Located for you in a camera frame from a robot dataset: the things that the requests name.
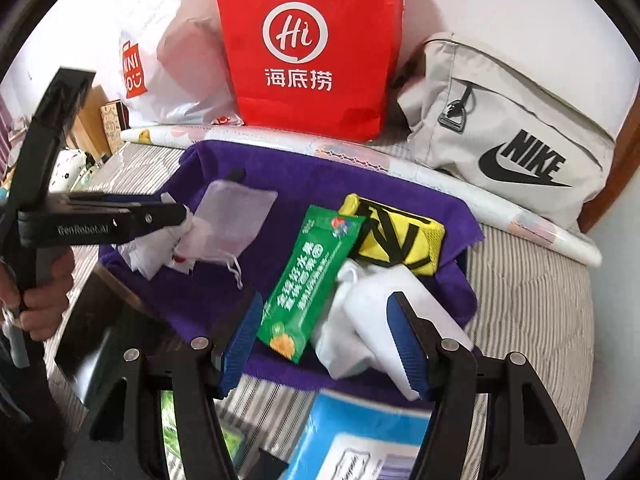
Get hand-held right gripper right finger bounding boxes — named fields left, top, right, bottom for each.
left=386, top=291, right=586, bottom=480

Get green patterned packet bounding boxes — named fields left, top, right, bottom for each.
left=160, top=389, right=247, bottom=466

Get purple towel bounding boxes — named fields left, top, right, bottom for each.
left=97, top=140, right=485, bottom=408

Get white socks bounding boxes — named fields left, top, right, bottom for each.
left=310, top=260, right=476, bottom=401

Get green sachet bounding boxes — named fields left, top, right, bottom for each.
left=256, top=205, right=367, bottom=365

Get white mesh drawstring pouch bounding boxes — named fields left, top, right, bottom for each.
left=190, top=180, right=279, bottom=291

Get brown wooden bed frame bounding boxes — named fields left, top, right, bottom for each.
left=580, top=105, right=640, bottom=233

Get white plastic shopping bag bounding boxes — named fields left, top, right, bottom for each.
left=118, top=0, right=246, bottom=128

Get red paper shopping bag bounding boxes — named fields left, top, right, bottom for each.
left=213, top=0, right=410, bottom=143

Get dark green box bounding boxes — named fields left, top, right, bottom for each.
left=54, top=265, right=171, bottom=406

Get person's dark clothing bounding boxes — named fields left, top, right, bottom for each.
left=0, top=340, right=71, bottom=480

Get blue printed box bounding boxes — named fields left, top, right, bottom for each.
left=285, top=390, right=436, bottom=480

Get rolled printed paper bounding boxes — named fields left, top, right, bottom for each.
left=120, top=125, right=603, bottom=267

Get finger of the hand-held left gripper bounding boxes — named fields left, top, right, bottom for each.
left=125, top=203, right=190, bottom=244
left=90, top=191, right=174, bottom=210

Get grey zip bag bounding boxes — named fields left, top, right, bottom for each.
left=392, top=32, right=621, bottom=231

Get light wooden furniture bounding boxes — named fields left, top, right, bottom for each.
left=70, top=85, right=113, bottom=161

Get person's left hand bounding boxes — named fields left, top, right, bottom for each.
left=0, top=247, right=77, bottom=342

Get patterned cardboard box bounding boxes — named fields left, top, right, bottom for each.
left=100, top=101, right=132, bottom=156

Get yellow black pouch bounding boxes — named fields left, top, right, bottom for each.
left=339, top=192, right=446, bottom=276

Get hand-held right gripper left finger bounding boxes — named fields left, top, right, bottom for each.
left=65, top=287, right=264, bottom=480

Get white fabric scrap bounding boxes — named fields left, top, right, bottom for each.
left=117, top=207, right=201, bottom=280

